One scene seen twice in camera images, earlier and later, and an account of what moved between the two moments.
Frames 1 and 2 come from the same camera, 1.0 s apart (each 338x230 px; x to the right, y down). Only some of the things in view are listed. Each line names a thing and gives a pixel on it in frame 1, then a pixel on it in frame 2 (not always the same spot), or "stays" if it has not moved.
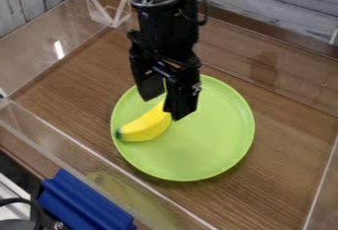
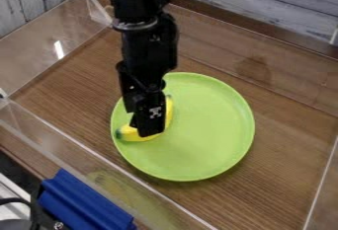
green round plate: x=204 y=144 stays
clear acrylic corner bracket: x=109 y=15 stays
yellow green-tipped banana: x=149 y=125 stays
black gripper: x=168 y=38 → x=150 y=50
